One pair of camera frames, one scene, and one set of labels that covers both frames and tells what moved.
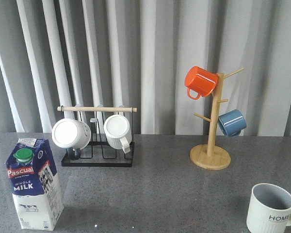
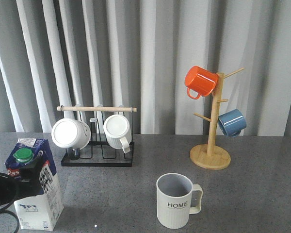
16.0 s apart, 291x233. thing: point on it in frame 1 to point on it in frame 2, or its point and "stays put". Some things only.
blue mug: x=232 y=123 stays put
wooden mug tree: x=211 y=157 stays put
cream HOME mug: x=271 y=209 to x=177 y=198
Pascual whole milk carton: x=35 y=185 stays put
